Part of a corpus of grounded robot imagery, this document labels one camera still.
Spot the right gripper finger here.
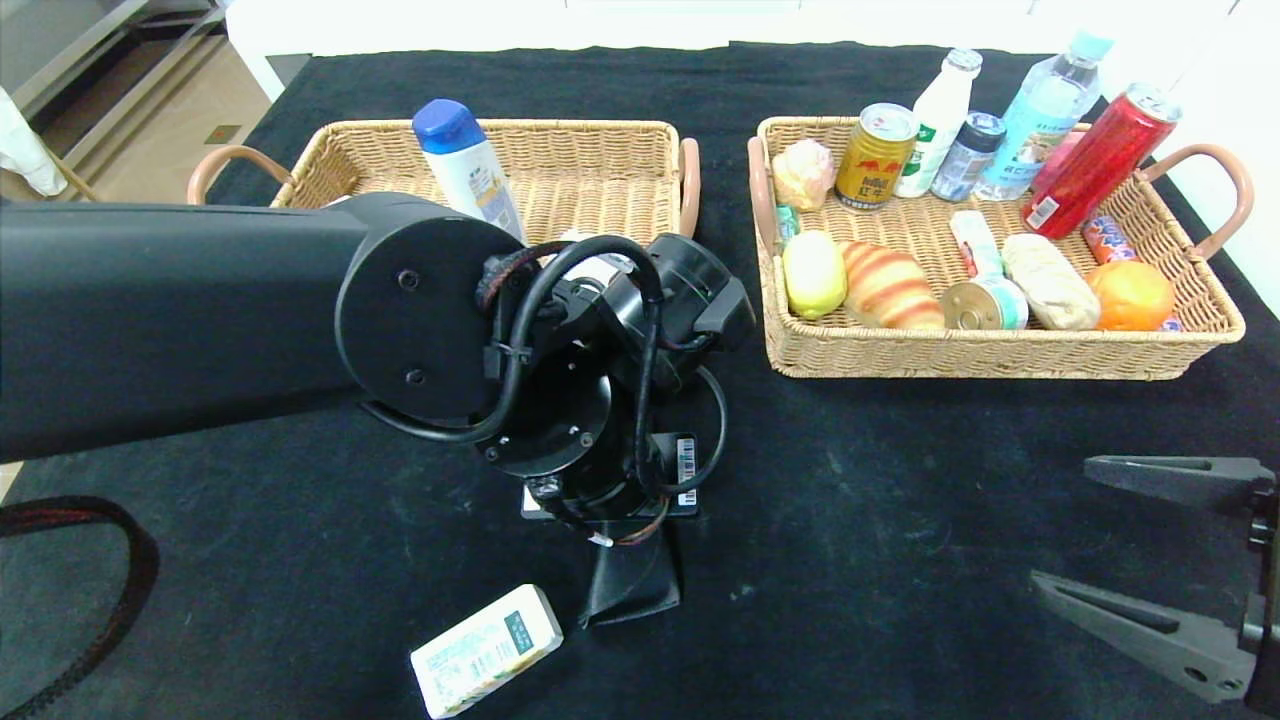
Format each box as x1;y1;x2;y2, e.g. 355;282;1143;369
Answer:
1028;569;1258;704
1083;455;1277;510

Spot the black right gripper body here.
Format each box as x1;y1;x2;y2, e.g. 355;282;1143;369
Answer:
1243;482;1280;719

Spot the striped brown croissant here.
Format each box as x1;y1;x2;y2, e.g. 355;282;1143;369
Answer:
840;240;947;332

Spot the yellow lemon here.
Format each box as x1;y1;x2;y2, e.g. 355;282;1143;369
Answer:
782;230;849;322

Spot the black leather glasses case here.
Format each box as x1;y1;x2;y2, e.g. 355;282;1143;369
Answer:
578;520;683;629

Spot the white box with green label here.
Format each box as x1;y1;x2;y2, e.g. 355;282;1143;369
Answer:
408;584;564;720

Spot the white shampoo bottle blue cap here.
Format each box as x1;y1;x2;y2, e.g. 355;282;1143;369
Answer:
411;98;527;243

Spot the orange fruit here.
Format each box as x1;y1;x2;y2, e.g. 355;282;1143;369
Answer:
1085;260;1176;332

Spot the pale ridged bread loaf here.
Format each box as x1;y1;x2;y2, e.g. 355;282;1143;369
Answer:
1000;233;1101;332

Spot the orange and blue candy roll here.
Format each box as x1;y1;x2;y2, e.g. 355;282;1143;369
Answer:
1079;215;1138;266

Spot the silver can with green label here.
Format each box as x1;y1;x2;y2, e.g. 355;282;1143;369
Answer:
940;275;1029;332

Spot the green and white snack pack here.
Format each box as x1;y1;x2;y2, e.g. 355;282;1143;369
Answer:
948;210;1004;281

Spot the tall red drink can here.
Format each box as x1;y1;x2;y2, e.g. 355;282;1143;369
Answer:
1019;83;1183;241

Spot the clear water bottle blue cap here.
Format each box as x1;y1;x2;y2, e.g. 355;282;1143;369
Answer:
975;30;1114;202

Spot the white milk bottle green label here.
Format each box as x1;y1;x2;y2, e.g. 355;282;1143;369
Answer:
893;48;983;199

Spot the gold energy drink can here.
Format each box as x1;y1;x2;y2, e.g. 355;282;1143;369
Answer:
835;102;919;211

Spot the pink and yellow cupcake toy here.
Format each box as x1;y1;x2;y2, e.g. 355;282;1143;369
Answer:
771;138;836;213

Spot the white teacup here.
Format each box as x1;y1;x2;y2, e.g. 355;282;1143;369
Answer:
560;230;641;291

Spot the white furniture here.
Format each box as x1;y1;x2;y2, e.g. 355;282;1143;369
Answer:
228;0;1280;106

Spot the wooden wheeled rack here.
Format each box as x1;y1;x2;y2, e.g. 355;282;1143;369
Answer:
40;150;106;203

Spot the white hanging cloth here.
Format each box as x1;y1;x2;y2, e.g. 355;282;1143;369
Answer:
0;85;69;197

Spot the wicker basket with brown handles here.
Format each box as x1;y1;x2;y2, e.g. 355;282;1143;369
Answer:
747;115;1255;381
186;118;701;246

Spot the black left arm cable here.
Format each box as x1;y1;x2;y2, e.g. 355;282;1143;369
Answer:
360;235;731;549

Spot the black and red braided cable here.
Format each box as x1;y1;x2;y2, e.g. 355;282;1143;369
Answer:
0;495;161;720

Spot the grey metal shelf frame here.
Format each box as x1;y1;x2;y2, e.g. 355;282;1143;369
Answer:
0;0;229;131

